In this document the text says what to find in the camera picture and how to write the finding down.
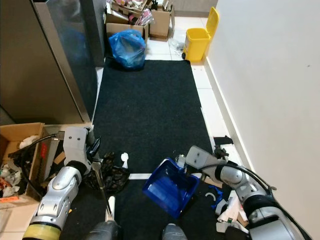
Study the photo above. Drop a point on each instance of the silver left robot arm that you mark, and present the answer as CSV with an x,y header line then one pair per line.
x,y
62,192

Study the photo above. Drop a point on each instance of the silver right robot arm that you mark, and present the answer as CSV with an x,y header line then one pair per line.
x,y
245,187

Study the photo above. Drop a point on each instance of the large black floor mat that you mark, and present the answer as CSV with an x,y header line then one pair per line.
x,y
150,110

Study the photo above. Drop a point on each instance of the white plastic spoon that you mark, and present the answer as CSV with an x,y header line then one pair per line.
x,y
125,159

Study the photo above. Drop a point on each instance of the crumpled black plastic bag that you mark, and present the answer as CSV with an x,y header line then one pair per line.
x,y
115,172

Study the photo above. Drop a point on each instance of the blue curved plastic piece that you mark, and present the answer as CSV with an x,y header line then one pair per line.
x,y
215,204

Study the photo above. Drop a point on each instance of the grey right robot leg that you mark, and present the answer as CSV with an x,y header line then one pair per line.
x,y
176,233

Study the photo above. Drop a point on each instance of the grey robot leg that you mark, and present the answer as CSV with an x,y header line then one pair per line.
x,y
105,231
176,233

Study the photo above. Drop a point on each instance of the pile of white packaging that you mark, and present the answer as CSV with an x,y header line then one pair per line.
x,y
232,212

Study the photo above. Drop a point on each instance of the open cardboard box with litter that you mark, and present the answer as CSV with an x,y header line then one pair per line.
x,y
17,165

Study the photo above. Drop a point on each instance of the grey left robot leg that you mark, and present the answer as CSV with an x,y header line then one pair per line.
x,y
105,231

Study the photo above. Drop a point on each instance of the blue plastic rubbish bag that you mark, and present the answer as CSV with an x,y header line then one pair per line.
x,y
127,50

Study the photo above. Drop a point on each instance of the stainless steel cabinet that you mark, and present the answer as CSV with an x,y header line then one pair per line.
x,y
45,55

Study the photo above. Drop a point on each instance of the yellow plastic bin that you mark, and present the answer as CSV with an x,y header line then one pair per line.
x,y
197,42

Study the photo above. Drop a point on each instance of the cardboard box full of rubbish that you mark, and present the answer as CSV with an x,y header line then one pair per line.
x,y
137,15

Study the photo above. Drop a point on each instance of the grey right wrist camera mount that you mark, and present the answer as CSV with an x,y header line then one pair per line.
x,y
200,157

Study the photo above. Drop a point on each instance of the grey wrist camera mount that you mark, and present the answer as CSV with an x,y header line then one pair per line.
x,y
200,157
75,142

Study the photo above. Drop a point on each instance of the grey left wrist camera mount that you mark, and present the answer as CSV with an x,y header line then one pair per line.
x,y
75,142

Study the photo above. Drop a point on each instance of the small black bracket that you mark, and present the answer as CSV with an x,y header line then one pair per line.
x,y
222,141

